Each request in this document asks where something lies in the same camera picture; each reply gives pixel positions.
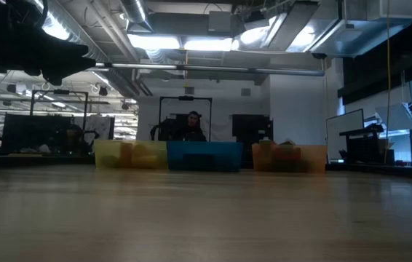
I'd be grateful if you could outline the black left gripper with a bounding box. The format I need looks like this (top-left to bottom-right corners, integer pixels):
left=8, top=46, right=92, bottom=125
left=0, top=25, right=98, bottom=87

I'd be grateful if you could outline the red wooden cylinder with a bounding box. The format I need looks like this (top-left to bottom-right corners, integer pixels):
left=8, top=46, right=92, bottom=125
left=119, top=142, right=135, bottom=169

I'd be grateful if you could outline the yellow wooden cylinder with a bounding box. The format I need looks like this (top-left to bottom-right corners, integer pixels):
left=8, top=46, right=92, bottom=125
left=132, top=143, right=160, bottom=169

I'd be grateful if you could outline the white printed board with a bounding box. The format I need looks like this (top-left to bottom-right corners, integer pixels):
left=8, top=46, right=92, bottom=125
left=82, top=114, right=116, bottom=141

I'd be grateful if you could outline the black monitor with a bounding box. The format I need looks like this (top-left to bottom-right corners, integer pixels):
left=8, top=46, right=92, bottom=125
left=1, top=113, right=75, bottom=150

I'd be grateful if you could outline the translucent yellow plastic bin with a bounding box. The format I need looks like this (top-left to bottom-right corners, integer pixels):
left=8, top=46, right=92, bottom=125
left=94, top=140, right=169, bottom=170

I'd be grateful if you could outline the silver horizontal ceiling pipe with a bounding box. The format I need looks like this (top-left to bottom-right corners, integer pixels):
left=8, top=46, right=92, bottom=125
left=95, top=62, right=325, bottom=77

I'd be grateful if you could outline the person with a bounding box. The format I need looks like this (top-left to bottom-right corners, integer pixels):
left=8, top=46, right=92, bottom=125
left=181, top=110, right=207, bottom=143

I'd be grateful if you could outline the grey ceiling unit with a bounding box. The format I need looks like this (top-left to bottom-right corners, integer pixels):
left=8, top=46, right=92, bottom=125
left=207, top=9, right=233, bottom=34

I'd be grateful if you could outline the teal plastic bin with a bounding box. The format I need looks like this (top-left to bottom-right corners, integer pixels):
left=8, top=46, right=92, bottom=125
left=166, top=140, right=244, bottom=172

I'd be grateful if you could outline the black screen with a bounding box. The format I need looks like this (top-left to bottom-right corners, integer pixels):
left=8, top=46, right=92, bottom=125
left=231, top=114, right=274, bottom=143

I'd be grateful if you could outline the translucent orange plastic bin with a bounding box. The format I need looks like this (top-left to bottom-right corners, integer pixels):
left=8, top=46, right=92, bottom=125
left=252, top=139, right=328, bottom=175

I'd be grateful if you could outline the white standing board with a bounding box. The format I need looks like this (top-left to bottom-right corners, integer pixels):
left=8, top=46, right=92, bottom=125
left=325, top=108, right=365, bottom=162

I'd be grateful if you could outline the black desk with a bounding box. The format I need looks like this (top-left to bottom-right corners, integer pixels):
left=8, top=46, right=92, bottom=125
left=338, top=123, right=396, bottom=165

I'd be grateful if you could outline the black station frame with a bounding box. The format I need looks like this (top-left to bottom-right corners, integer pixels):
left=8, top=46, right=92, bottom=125
left=158, top=95, right=213, bottom=143
left=29, top=89, right=90, bottom=156

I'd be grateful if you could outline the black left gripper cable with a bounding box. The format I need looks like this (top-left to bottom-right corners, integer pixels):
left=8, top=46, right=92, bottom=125
left=38, top=0, right=49, bottom=29

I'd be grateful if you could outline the silver ventilation duct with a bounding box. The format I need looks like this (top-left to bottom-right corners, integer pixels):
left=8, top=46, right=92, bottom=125
left=96, top=0, right=156, bottom=98

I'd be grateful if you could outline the yellow hanging cable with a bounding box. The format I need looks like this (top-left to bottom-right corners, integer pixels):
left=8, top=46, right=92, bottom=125
left=386, top=0, right=392, bottom=164

